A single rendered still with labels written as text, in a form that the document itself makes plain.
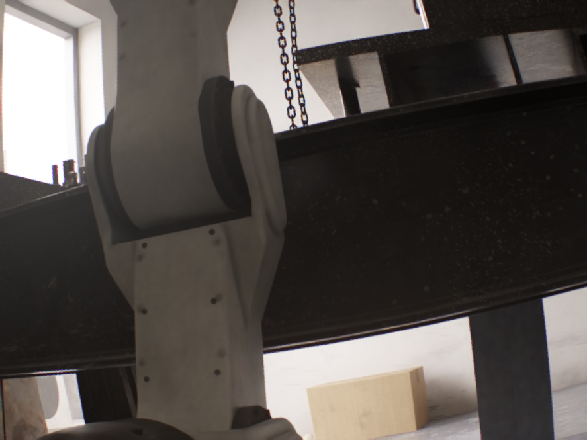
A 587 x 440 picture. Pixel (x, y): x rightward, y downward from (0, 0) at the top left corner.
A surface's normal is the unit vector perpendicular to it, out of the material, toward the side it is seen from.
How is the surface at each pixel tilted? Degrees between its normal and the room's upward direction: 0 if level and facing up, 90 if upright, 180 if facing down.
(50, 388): 90
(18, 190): 90
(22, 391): 90
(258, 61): 90
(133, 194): 129
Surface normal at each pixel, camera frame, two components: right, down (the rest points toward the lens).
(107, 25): 0.94, -0.19
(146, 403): -0.27, -0.65
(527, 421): -0.42, -0.06
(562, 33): 0.16, 0.98
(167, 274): -0.27, -0.48
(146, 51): -0.24, -0.25
